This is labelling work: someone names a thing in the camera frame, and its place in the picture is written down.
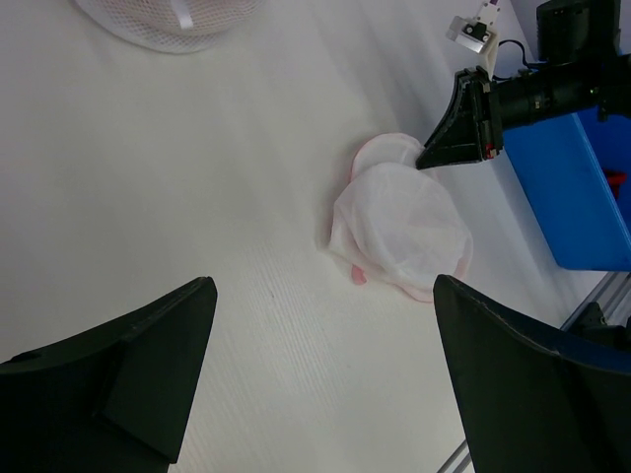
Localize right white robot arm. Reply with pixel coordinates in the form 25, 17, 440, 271
416, 1, 630, 169

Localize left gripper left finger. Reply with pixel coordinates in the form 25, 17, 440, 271
1, 277, 218, 472

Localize blue plastic bin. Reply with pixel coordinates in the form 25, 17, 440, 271
504, 109, 630, 272

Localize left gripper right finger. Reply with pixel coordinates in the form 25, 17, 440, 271
431, 274, 631, 473

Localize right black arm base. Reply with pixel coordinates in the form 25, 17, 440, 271
561, 303, 630, 355

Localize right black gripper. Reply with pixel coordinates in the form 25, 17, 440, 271
416, 67, 504, 170

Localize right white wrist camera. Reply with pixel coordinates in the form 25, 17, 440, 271
447, 1, 500, 79

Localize pink trimmed mesh laundry bag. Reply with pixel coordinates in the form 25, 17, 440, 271
328, 133, 473, 304

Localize red bra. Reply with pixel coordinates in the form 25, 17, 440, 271
603, 169, 628, 200

